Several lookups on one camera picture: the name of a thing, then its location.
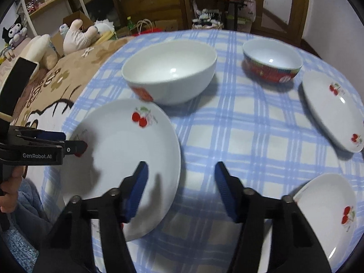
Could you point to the black eared plush toy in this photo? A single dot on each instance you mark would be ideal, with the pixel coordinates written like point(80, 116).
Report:
point(14, 31)

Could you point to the wooden wardrobe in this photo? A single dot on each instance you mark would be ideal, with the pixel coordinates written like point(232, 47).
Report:
point(148, 2)

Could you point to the red patterned bowl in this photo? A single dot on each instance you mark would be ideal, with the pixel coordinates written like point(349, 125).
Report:
point(270, 54)

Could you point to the basket of small things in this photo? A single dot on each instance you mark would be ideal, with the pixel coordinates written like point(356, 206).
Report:
point(207, 20)

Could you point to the person's left hand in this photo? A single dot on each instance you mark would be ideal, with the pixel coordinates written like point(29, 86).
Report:
point(12, 193)

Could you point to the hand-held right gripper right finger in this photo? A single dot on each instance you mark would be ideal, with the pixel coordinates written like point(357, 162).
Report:
point(224, 190)

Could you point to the white cherry plate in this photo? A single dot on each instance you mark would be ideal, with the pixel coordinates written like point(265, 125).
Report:
point(327, 105)
point(321, 204)
point(119, 148)

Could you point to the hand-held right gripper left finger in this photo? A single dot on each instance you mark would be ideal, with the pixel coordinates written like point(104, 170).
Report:
point(139, 187)

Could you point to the cream plush toy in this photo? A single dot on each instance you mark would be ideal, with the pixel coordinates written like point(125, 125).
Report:
point(42, 45)

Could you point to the red paper bag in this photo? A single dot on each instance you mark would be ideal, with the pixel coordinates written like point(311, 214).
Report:
point(149, 30)

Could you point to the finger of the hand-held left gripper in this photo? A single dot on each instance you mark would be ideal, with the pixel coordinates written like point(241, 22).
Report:
point(74, 148)
point(48, 135)

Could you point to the pink white plush doll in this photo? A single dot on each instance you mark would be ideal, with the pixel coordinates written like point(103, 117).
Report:
point(76, 37)

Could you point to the wooden door frame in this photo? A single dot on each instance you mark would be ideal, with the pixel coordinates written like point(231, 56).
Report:
point(297, 5)

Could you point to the green bottle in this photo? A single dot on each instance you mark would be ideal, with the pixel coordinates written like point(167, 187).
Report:
point(130, 24)

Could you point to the white haired plush toy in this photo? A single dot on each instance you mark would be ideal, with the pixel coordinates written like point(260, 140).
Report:
point(103, 25)

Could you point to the small black table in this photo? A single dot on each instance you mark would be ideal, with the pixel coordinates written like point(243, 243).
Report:
point(231, 14)

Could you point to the blue fleece clothing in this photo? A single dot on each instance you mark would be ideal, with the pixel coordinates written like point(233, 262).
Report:
point(31, 219)

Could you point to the closed cardboard box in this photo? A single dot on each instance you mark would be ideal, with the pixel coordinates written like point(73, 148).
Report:
point(166, 25)

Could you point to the large white bowl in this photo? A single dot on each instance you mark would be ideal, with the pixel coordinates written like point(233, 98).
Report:
point(170, 62)

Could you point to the open cardboard box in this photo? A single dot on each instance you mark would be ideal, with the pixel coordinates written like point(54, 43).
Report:
point(75, 15)

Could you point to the blue checkered cloth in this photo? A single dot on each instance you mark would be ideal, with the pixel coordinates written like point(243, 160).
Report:
point(241, 133)

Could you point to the brown printed blanket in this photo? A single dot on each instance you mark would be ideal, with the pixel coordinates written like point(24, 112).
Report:
point(57, 91)

